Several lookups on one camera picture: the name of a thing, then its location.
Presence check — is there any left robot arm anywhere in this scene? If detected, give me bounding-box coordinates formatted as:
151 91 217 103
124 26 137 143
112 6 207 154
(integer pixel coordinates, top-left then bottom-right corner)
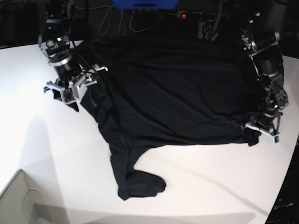
212 0 291 142

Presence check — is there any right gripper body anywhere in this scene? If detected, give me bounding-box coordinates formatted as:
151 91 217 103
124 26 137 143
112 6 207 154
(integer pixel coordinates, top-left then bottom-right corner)
43 64 108 99

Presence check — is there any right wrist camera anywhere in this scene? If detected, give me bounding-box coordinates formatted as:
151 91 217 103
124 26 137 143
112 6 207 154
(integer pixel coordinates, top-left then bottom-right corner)
60 89 76 105

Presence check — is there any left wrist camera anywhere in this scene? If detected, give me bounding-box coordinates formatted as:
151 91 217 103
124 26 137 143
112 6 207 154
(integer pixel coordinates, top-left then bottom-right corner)
271 133 280 145

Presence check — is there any grey looped cable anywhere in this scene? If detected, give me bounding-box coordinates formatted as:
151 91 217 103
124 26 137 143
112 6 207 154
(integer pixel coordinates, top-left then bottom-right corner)
98 6 164 37

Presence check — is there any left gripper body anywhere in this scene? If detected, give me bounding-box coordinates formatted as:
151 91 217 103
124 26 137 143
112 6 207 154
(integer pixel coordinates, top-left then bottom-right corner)
242 114 282 138

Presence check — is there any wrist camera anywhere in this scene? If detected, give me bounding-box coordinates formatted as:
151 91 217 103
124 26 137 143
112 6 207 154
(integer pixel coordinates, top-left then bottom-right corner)
271 133 280 145
60 89 76 105

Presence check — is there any black power strip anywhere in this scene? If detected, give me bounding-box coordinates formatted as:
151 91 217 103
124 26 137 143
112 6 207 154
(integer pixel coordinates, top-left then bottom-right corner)
175 11 217 21

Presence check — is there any black t-shirt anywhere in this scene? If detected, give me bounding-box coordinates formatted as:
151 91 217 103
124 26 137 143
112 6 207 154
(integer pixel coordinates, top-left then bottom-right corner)
52 35 285 201

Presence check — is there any blue plastic bin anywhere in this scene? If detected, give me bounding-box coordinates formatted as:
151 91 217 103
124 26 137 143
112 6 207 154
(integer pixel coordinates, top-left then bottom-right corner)
113 0 179 10

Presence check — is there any white cardboard box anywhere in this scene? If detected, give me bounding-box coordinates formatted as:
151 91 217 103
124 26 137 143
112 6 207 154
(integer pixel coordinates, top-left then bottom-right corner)
0 169 70 224

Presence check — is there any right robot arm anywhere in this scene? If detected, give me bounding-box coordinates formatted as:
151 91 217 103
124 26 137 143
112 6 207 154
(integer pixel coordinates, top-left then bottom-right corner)
38 0 108 105

